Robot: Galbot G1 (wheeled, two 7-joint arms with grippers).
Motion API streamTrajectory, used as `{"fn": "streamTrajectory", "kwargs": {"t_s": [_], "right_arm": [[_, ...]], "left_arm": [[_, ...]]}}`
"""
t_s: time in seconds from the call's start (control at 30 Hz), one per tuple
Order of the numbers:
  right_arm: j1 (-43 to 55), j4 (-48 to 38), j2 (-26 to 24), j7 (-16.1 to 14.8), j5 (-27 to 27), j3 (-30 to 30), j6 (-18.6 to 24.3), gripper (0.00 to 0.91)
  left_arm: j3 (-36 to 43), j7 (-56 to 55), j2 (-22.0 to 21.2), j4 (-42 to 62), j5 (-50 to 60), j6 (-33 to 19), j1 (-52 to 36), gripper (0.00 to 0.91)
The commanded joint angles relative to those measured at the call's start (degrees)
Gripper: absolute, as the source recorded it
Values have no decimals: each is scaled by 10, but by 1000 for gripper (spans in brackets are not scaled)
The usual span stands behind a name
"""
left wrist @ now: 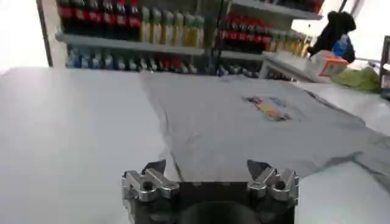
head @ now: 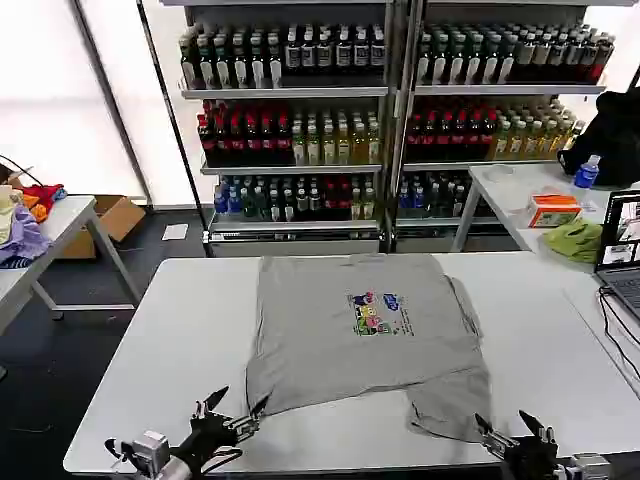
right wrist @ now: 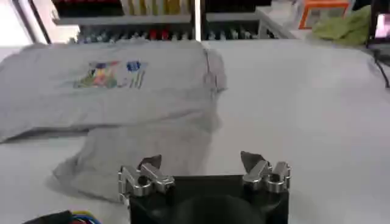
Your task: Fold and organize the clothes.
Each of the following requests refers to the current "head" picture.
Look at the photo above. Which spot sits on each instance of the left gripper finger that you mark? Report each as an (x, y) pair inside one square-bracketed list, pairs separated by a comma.
[(209, 402), (250, 420)]

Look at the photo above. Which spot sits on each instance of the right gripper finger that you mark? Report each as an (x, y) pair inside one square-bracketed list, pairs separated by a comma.
[(492, 437), (539, 430)]

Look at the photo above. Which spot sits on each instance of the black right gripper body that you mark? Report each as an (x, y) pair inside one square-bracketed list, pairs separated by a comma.
[(530, 460)]

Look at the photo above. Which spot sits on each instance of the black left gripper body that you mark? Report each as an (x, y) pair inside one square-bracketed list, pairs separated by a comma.
[(207, 435)]

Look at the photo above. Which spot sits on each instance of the grey printed t-shirt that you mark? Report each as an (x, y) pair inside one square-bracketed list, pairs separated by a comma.
[(325, 350)]

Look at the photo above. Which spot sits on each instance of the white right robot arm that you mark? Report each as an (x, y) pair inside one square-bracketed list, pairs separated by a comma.
[(585, 467)]

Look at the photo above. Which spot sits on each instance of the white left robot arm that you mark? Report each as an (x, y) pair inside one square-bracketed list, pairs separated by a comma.
[(152, 452)]

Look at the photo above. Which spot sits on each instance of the white paper sheet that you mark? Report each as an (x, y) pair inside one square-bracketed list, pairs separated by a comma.
[(175, 231)]

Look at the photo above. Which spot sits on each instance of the green cloth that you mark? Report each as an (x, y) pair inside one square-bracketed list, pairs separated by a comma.
[(575, 242)]

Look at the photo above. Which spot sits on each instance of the brown cardboard box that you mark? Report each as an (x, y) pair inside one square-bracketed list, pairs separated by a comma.
[(120, 215)]

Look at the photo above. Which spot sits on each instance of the open laptop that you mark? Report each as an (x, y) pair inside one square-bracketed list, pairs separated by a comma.
[(622, 235)]

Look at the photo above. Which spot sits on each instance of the orange tissue box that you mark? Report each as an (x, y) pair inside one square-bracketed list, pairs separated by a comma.
[(555, 212)]

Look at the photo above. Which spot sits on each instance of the white desk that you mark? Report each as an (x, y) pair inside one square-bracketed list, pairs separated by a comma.
[(505, 200)]

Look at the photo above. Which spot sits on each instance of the grey side table with clothes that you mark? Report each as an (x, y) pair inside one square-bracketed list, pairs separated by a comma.
[(70, 210)]

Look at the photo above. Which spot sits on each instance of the purple cloth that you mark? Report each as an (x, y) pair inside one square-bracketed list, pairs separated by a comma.
[(25, 232)]

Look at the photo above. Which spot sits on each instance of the orange cloth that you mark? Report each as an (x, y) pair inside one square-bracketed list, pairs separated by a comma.
[(39, 214)]

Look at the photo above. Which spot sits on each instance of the blue plastic bottle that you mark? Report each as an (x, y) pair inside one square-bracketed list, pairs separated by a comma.
[(587, 174)]

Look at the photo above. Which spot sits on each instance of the red cloth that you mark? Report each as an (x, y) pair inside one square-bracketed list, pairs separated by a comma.
[(42, 192)]

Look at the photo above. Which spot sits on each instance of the cream cloth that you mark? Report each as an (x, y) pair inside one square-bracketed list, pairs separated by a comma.
[(7, 210)]

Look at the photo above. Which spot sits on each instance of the black slanted pole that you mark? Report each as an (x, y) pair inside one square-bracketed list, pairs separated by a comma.
[(170, 125)]

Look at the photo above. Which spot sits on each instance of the metal shelf with drink bottles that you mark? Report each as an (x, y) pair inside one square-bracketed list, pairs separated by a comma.
[(290, 125), (490, 100)]

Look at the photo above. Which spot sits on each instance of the black bag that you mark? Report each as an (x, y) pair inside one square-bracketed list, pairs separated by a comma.
[(612, 135)]

